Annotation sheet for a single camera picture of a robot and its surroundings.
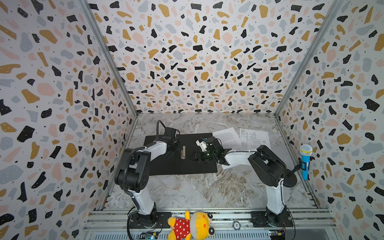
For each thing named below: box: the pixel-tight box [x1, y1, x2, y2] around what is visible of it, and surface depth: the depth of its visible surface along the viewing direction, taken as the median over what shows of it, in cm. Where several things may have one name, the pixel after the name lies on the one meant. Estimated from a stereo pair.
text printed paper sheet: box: [212, 127, 241, 151], surface depth 111 cm
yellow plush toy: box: [167, 210, 215, 240], surface depth 68 cm
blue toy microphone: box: [299, 144, 313, 181], surface depth 73 cm
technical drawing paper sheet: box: [239, 128, 271, 151], surface depth 111 cm
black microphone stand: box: [283, 157, 307, 188], surface depth 87 cm
